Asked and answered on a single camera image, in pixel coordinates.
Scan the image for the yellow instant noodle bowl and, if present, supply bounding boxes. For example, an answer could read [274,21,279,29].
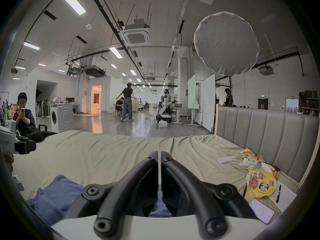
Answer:
[246,169,277,200]

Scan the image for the smartphone with pale case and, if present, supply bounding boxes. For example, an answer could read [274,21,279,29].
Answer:
[248,198,275,225]

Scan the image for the orange batteries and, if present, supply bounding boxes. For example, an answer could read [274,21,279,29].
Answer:
[261,162,281,180]

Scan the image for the white humanoid robot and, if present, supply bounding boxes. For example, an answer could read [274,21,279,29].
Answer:
[156,89,179,124]

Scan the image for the grey padded headboard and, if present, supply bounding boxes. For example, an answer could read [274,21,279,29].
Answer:
[214,105,320,185]

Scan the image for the white washing machine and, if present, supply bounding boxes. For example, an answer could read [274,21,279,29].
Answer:
[50,103,75,134]

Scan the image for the bed with beige sheet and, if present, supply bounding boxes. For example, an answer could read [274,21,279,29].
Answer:
[12,130,300,226]

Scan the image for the white table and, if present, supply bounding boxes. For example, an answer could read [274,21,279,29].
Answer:
[172,103,198,126]

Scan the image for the blue garment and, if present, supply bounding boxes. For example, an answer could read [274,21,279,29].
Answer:
[26,174,173,226]

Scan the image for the shelf with cartons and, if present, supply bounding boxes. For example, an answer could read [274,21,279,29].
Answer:
[298,90,320,116]

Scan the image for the person's left hand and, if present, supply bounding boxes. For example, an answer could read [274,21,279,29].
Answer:
[4,155,15,173]

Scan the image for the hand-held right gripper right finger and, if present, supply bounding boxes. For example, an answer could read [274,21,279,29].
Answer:
[160,151,258,240]

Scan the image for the round white softbox lamp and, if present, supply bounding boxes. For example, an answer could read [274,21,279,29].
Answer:
[194,11,260,107]

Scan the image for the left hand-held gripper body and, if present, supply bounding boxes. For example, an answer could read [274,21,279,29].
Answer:
[0,120,37,157]

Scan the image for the white paper sheet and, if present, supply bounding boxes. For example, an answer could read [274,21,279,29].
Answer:
[264,183,298,212]

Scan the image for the clear plastic snack bag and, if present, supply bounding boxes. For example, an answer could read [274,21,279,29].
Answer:
[217,148,266,170]

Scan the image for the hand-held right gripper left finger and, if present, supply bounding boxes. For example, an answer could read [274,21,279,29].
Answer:
[64,151,159,240]

